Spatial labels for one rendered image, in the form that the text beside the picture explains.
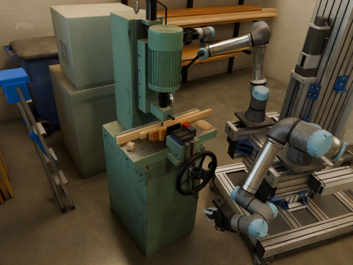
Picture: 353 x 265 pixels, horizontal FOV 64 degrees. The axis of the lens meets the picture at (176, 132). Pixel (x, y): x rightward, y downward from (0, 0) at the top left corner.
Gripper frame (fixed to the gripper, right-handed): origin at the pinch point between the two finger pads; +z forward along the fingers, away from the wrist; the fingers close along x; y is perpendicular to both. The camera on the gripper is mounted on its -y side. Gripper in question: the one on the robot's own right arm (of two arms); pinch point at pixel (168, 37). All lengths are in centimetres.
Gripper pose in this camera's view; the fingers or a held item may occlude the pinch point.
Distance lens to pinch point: 191.2
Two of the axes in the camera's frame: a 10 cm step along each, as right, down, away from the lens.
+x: -0.5, 8.4, 5.4
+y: 6.0, 4.6, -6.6
